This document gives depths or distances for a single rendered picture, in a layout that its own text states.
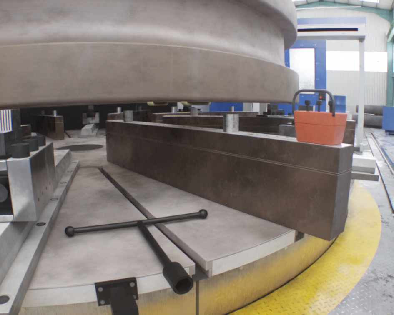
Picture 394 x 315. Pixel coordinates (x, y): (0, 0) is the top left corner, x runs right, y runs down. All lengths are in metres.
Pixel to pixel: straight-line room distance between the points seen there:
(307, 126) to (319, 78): 5.42
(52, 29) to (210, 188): 1.15
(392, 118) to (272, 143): 9.71
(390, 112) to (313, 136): 9.76
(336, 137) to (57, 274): 1.11
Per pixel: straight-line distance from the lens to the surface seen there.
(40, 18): 1.58
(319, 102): 1.26
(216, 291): 1.21
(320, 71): 6.65
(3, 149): 1.15
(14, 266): 1.04
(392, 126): 10.94
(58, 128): 5.01
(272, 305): 1.39
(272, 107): 4.46
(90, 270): 1.05
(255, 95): 1.87
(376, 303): 1.52
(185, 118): 3.43
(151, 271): 1.02
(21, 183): 1.06
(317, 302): 1.44
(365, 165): 2.43
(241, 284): 1.28
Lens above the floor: 0.84
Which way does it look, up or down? 10 degrees down
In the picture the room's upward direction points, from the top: straight up
